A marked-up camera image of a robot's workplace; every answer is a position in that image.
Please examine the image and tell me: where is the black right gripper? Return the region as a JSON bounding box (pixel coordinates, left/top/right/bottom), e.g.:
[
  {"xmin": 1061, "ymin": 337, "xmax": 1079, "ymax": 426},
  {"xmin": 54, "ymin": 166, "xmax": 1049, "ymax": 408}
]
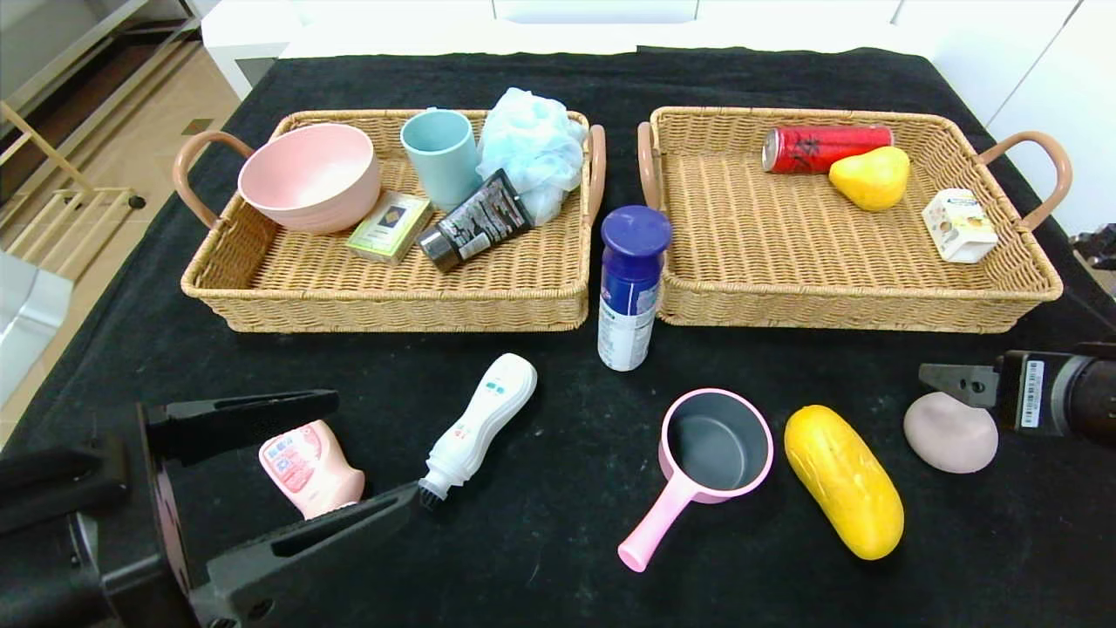
[{"xmin": 918, "ymin": 349, "xmax": 1116, "ymax": 447}]

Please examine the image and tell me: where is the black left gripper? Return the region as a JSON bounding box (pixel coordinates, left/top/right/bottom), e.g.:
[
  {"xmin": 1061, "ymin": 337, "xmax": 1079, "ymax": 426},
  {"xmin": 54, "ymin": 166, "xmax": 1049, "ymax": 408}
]
[{"xmin": 69, "ymin": 388, "xmax": 420, "ymax": 628}]

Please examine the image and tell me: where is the pale pink egg shaped food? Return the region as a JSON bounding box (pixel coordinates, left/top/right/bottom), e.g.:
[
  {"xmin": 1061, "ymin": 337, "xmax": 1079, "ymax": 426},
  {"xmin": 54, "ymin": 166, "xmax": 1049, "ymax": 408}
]
[{"xmin": 902, "ymin": 392, "xmax": 999, "ymax": 474}]

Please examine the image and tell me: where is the long yellow fruit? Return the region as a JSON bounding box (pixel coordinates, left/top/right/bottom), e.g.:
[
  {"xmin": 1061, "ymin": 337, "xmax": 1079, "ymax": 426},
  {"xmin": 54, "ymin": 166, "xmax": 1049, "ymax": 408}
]
[{"xmin": 783, "ymin": 405, "xmax": 905, "ymax": 561}]

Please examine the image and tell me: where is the pink toy saucepan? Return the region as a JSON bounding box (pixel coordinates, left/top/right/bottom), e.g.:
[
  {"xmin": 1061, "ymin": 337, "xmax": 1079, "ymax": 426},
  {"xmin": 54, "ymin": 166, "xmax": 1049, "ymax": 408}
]
[{"xmin": 617, "ymin": 389, "xmax": 774, "ymax": 574}]

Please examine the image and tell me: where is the blue capped spray can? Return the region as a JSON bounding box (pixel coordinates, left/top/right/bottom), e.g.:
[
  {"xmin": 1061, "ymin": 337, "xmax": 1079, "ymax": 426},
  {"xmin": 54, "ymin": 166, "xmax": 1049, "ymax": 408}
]
[{"xmin": 598, "ymin": 206, "xmax": 673, "ymax": 372}]

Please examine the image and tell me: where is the wicker basket with toiletries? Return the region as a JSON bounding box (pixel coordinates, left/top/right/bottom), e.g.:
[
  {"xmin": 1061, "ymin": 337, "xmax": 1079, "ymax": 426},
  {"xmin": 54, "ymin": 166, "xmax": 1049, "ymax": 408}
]
[{"xmin": 173, "ymin": 108, "xmax": 607, "ymax": 334}]

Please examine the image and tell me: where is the wicker basket with food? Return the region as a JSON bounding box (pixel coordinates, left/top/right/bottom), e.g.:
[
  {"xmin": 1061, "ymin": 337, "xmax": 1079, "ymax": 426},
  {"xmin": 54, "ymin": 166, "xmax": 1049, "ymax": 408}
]
[{"xmin": 636, "ymin": 106, "xmax": 1072, "ymax": 335}]

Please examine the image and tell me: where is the pink bottle white cap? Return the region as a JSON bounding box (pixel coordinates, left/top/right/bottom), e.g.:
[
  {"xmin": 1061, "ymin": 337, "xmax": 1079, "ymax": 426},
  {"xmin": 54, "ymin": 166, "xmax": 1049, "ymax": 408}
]
[{"xmin": 259, "ymin": 420, "xmax": 367, "ymax": 521}]

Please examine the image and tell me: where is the small white carton box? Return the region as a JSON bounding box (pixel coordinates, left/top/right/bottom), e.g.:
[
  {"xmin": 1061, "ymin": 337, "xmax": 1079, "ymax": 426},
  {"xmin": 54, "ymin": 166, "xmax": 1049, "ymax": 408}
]
[{"xmin": 922, "ymin": 188, "xmax": 999, "ymax": 264}]

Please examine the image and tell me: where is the white brush applicator bottle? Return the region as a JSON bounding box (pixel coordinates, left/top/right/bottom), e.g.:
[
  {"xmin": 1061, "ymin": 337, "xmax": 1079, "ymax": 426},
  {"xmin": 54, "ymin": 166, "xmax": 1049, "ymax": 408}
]
[{"xmin": 417, "ymin": 353, "xmax": 539, "ymax": 509}]

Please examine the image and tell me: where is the yellow pear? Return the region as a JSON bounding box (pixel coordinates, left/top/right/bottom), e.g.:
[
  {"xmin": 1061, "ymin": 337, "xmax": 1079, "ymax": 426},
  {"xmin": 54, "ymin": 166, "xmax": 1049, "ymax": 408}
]
[{"xmin": 827, "ymin": 146, "xmax": 910, "ymax": 213}]

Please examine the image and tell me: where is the red soda can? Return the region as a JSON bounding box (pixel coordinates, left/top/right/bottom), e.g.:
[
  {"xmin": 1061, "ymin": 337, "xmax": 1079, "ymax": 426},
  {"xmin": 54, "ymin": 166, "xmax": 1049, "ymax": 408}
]
[{"xmin": 761, "ymin": 125, "xmax": 895, "ymax": 175}]

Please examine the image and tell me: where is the green soap box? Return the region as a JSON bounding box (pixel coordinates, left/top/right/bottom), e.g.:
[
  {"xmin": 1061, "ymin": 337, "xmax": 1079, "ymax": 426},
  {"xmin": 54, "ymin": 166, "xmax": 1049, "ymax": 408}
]
[{"xmin": 346, "ymin": 191, "xmax": 435, "ymax": 266}]

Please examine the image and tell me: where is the black tablecloth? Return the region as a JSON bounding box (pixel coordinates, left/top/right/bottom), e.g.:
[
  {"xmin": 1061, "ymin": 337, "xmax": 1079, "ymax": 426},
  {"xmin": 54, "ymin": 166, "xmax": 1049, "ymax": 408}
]
[{"xmin": 0, "ymin": 48, "xmax": 1116, "ymax": 628}]

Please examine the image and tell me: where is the pink bowl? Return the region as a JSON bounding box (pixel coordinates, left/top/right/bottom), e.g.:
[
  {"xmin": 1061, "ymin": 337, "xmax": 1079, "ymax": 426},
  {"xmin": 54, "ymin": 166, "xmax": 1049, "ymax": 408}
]
[{"xmin": 237, "ymin": 123, "xmax": 383, "ymax": 235}]

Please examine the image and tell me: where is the light wooden rack on wheels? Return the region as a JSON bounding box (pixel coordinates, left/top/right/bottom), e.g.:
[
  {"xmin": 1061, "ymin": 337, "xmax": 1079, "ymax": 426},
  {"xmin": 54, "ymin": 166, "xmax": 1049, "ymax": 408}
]
[{"xmin": 0, "ymin": 100, "xmax": 147, "ymax": 284}]

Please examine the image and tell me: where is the black cosmetic tube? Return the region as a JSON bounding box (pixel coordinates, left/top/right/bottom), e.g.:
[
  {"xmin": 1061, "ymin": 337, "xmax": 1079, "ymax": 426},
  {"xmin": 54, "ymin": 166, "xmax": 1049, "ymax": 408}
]
[{"xmin": 417, "ymin": 169, "xmax": 534, "ymax": 274}]

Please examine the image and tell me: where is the teal plastic cup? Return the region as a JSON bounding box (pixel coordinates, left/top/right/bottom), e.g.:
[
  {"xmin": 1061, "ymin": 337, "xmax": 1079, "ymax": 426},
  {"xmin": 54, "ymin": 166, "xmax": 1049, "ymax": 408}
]
[{"xmin": 400, "ymin": 108, "xmax": 483, "ymax": 214}]

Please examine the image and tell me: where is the light blue bath pouf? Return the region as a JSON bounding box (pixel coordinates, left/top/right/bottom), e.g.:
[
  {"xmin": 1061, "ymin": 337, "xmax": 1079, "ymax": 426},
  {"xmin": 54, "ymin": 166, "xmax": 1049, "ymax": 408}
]
[{"xmin": 477, "ymin": 87, "xmax": 589, "ymax": 227}]

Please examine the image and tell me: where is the grey metal shelf unit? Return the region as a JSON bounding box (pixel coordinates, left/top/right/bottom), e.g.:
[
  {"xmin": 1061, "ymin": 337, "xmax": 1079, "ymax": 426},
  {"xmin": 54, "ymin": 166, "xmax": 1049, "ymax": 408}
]
[{"xmin": 0, "ymin": 0, "xmax": 203, "ymax": 114}]

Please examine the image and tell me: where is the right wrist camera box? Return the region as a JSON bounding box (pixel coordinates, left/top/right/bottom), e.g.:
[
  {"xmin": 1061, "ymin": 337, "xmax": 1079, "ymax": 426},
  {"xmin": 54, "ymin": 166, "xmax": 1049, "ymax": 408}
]
[{"xmin": 1071, "ymin": 224, "xmax": 1116, "ymax": 271}]

